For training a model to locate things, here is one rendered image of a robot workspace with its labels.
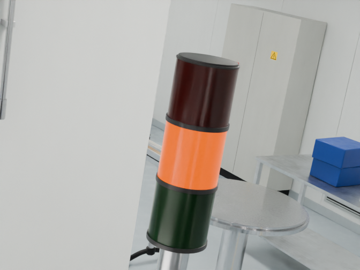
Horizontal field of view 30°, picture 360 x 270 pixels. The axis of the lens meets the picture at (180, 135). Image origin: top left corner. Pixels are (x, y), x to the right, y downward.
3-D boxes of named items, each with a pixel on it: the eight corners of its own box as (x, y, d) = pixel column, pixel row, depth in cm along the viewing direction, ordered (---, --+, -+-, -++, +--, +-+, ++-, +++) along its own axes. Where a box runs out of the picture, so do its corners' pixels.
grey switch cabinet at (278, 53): (261, 200, 758) (299, 19, 708) (199, 165, 851) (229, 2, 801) (289, 197, 784) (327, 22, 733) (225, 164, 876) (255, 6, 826)
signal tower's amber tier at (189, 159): (179, 193, 51) (190, 131, 50) (145, 171, 54) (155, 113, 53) (229, 188, 54) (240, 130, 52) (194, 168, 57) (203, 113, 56)
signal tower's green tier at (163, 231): (169, 253, 52) (179, 194, 51) (136, 227, 56) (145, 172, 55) (218, 246, 55) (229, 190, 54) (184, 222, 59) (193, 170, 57)
